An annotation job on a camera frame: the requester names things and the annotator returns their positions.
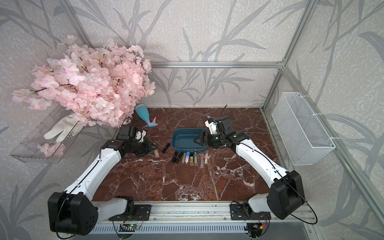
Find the teal plastic storage box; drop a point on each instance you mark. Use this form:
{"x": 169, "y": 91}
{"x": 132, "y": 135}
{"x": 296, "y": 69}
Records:
{"x": 183, "y": 140}

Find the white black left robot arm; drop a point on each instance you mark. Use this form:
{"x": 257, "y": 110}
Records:
{"x": 74, "y": 212}

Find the beige slim lipstick tube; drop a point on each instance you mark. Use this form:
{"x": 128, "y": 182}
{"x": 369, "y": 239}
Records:
{"x": 183, "y": 157}

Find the white wire mesh basket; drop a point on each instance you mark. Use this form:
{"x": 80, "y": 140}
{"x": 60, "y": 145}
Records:
{"x": 304, "y": 136}

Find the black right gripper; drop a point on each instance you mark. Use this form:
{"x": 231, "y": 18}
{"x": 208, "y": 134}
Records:
{"x": 202, "y": 139}

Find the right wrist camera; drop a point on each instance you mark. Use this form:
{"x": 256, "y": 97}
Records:
{"x": 217, "y": 126}

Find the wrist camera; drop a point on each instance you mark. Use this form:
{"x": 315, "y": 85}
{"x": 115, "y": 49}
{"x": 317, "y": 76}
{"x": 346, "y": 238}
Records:
{"x": 217, "y": 126}
{"x": 130, "y": 133}

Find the beige nude lipstick tube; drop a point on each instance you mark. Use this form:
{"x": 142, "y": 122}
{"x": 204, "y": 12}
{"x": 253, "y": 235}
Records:
{"x": 156, "y": 153}

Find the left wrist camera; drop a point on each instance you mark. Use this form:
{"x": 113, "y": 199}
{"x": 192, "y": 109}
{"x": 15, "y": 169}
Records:
{"x": 130, "y": 133}

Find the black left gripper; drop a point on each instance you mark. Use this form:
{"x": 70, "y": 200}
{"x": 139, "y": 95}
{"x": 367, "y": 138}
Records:
{"x": 148, "y": 147}

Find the gold black lipstick tube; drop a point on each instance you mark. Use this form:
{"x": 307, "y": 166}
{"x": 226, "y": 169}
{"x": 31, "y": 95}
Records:
{"x": 191, "y": 159}

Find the pink cherry blossom tree crown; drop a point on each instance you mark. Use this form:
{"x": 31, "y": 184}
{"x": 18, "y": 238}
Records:
{"x": 99, "y": 85}

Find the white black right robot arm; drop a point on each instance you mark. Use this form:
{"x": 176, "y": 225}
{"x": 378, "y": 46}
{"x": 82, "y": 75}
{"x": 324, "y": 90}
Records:
{"x": 286, "y": 193}

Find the silver grey lipstick tube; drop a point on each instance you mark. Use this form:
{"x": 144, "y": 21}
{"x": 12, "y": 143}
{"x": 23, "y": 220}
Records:
{"x": 195, "y": 158}

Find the green circuit board left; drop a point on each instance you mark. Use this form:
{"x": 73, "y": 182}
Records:
{"x": 129, "y": 228}

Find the pale pink lipstick tube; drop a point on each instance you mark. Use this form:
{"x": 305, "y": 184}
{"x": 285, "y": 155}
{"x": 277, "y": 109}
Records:
{"x": 206, "y": 157}

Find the blue pink lipstick tube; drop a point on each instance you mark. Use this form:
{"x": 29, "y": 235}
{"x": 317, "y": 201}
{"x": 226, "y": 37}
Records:
{"x": 187, "y": 157}

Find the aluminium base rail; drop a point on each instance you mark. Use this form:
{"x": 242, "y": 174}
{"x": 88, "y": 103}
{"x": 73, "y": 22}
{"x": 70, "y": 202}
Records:
{"x": 199, "y": 217}

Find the white fabric glove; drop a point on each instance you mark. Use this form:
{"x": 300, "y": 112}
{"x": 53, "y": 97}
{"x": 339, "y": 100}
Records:
{"x": 66, "y": 127}

